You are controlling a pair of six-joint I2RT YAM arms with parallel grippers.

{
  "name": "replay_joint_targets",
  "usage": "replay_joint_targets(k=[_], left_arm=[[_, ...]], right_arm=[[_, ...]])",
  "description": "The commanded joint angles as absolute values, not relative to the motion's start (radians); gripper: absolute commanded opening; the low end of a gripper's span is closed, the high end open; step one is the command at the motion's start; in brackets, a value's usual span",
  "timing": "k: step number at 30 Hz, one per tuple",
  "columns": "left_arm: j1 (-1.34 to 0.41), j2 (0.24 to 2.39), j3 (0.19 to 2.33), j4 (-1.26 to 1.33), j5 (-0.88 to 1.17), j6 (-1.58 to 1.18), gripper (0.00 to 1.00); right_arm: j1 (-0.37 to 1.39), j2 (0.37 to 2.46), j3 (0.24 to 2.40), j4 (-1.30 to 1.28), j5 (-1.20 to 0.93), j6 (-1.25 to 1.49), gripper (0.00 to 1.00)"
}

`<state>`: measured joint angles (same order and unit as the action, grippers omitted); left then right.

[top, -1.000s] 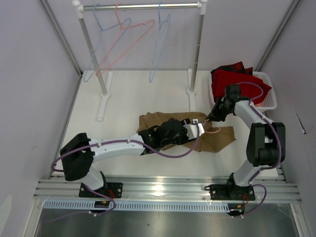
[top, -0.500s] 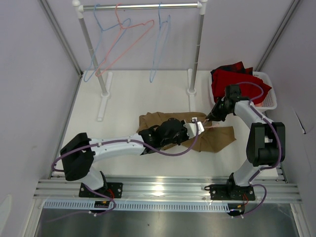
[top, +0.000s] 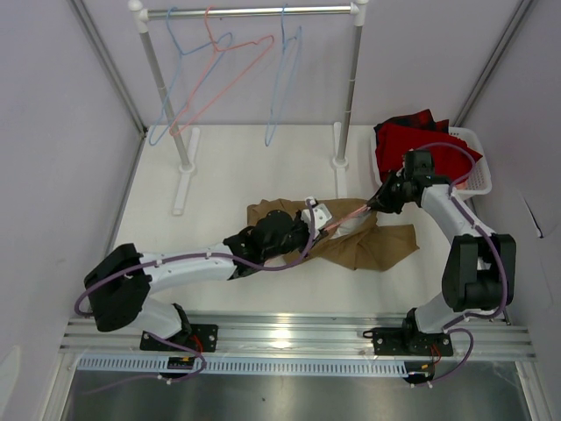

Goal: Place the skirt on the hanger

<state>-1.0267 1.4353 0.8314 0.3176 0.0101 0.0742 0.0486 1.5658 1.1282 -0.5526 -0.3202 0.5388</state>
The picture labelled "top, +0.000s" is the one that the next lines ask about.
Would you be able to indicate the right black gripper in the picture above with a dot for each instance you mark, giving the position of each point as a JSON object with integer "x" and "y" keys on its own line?
{"x": 382, "y": 201}

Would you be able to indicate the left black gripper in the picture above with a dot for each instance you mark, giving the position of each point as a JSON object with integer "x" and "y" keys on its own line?
{"x": 308, "y": 236}

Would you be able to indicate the tan brown skirt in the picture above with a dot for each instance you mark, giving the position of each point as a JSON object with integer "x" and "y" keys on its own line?
{"x": 358, "y": 243}

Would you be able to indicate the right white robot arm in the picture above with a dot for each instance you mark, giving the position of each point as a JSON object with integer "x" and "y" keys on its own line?
{"x": 479, "y": 275}

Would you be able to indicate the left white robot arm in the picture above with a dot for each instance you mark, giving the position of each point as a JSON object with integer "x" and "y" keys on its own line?
{"x": 121, "y": 287}

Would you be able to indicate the red folded garment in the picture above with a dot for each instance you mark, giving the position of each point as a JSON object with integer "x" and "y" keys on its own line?
{"x": 398, "y": 135}

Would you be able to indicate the white plastic basket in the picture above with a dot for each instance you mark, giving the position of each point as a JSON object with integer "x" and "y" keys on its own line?
{"x": 479, "y": 182}

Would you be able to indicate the metal clothes rack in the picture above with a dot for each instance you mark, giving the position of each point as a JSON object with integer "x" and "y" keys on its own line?
{"x": 187, "y": 151}

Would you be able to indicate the aluminium mounting rail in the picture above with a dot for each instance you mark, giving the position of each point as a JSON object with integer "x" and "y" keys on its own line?
{"x": 314, "y": 336}

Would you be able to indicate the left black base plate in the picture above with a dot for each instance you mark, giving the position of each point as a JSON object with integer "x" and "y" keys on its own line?
{"x": 202, "y": 339}

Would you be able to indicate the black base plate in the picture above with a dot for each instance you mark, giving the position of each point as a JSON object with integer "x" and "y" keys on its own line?
{"x": 393, "y": 341}
{"x": 202, "y": 339}

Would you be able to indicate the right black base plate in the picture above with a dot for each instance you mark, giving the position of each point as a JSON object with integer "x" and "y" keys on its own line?
{"x": 393, "y": 341}

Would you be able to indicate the right blue wire hanger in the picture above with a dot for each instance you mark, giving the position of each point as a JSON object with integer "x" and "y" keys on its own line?
{"x": 290, "y": 56}

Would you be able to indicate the blue wire hanger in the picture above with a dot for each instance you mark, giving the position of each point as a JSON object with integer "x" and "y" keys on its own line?
{"x": 218, "y": 46}
{"x": 290, "y": 56}

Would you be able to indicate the white slotted cable duct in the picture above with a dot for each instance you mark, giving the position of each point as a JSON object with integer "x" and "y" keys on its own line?
{"x": 217, "y": 365}

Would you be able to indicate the leftmost blue wire hanger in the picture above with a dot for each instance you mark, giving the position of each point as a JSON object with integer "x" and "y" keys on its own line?
{"x": 218, "y": 46}

